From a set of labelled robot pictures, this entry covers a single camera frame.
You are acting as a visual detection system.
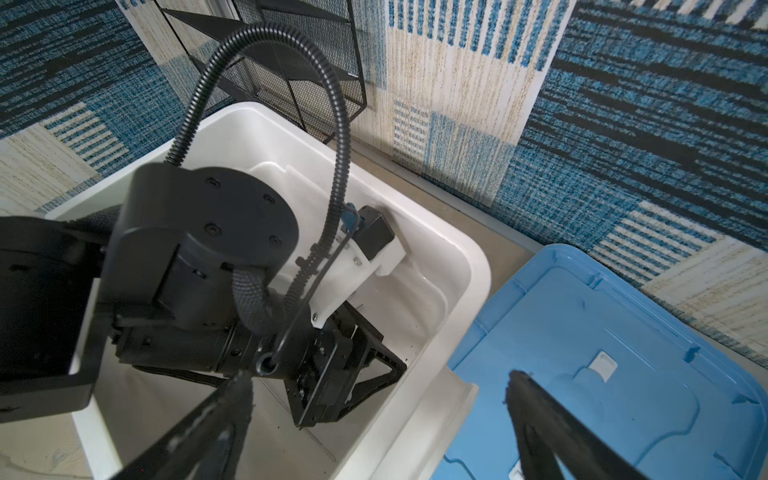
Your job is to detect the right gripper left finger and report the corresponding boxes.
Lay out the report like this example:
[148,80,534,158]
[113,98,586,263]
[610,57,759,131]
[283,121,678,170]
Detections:
[114,371,253,479]

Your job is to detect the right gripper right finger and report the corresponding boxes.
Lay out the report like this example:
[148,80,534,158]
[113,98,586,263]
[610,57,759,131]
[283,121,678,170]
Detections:
[505,370,644,479]

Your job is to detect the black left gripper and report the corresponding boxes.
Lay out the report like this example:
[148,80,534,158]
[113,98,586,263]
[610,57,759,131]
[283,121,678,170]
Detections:
[284,301,407,428]

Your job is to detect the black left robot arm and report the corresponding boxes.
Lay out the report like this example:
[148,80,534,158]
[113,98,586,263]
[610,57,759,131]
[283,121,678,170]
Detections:
[1,22,407,427]

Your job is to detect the blue plastic bin lid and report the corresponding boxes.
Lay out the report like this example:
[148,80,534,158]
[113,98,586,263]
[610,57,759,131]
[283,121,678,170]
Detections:
[435,244,767,479]

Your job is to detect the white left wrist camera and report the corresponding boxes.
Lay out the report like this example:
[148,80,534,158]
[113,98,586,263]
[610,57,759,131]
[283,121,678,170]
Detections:
[308,204,405,329]

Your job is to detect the black wire shelf rack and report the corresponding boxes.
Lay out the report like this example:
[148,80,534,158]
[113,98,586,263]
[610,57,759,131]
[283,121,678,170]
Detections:
[156,1,367,143]

